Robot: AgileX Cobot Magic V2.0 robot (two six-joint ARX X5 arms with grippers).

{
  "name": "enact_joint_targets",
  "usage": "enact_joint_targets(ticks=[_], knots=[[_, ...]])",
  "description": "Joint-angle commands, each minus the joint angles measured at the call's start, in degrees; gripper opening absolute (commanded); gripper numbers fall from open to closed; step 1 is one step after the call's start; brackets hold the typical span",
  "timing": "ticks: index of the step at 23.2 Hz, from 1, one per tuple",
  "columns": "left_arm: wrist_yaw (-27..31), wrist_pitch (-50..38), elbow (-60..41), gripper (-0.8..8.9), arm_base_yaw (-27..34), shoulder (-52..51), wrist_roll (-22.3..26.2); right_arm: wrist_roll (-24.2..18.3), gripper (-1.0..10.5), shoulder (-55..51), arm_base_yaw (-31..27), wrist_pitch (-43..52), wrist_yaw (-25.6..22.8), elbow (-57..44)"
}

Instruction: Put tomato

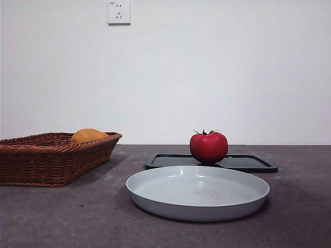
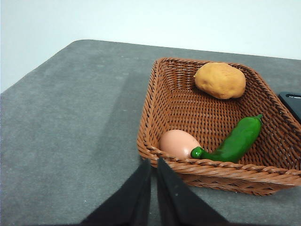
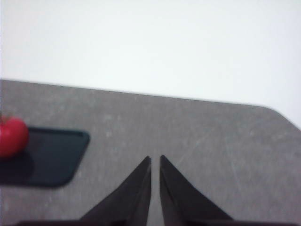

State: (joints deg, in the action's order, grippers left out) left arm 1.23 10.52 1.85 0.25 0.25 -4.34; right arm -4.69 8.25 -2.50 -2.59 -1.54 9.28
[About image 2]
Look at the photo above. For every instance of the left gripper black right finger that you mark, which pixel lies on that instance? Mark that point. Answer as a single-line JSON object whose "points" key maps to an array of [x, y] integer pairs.
{"points": [[181, 202]]}

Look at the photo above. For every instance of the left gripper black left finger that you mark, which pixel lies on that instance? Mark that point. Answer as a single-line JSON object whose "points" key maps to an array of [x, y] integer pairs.
{"points": [[129, 204]]}

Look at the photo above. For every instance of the light brown egg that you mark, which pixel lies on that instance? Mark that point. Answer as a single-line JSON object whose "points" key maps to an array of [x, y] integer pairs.
{"points": [[176, 142]]}

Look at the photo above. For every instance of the green chili pepper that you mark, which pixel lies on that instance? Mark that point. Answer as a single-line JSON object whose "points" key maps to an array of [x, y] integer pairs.
{"points": [[240, 139]]}

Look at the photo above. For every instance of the brown wicker basket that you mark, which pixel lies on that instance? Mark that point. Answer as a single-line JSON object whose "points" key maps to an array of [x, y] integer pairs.
{"points": [[188, 113]]}

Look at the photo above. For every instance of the yellow-orange potato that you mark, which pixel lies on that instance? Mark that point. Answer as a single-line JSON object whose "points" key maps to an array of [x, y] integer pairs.
{"points": [[221, 80]]}

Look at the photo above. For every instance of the dark rectangular tray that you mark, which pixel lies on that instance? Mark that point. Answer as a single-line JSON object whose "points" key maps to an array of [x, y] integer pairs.
{"points": [[292, 103]]}

